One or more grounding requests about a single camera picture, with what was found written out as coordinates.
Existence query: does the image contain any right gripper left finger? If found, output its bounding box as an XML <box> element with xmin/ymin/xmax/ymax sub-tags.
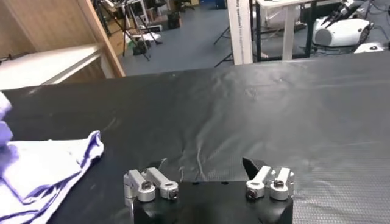
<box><xmin>123</xmin><ymin>161</ymin><xmax>180</xmax><ymax>203</ymax></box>

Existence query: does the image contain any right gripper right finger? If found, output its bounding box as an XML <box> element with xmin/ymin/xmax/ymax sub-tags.
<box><xmin>242</xmin><ymin>157</ymin><xmax>296</xmax><ymax>201</ymax></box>

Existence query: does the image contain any light purple t-shirt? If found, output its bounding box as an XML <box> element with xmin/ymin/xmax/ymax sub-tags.
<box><xmin>0</xmin><ymin>91</ymin><xmax>105</xmax><ymax>224</ymax></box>

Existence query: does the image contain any black table cover cloth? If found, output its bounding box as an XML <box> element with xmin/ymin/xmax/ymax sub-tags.
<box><xmin>0</xmin><ymin>50</ymin><xmax>390</xmax><ymax>224</ymax></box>

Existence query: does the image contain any black tripod stand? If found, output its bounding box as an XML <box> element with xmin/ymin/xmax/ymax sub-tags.
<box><xmin>94</xmin><ymin>0</ymin><xmax>164</xmax><ymax>61</ymax></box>
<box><xmin>213</xmin><ymin>26</ymin><xmax>234</xmax><ymax>68</ymax></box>

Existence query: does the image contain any tall white cardboard box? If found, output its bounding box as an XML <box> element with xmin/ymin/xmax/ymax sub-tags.
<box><xmin>227</xmin><ymin>0</ymin><xmax>254</xmax><ymax>66</ymax></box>

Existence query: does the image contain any small white standing desk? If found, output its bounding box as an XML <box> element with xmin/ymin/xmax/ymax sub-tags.
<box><xmin>255</xmin><ymin>0</ymin><xmax>342</xmax><ymax>61</ymax></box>

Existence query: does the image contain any cream white desk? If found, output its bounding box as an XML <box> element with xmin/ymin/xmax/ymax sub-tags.
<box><xmin>0</xmin><ymin>44</ymin><xmax>103</xmax><ymax>91</ymax></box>

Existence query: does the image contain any white humanoid robot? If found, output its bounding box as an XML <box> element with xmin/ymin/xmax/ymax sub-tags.
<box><xmin>312</xmin><ymin>0</ymin><xmax>390</xmax><ymax>54</ymax></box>

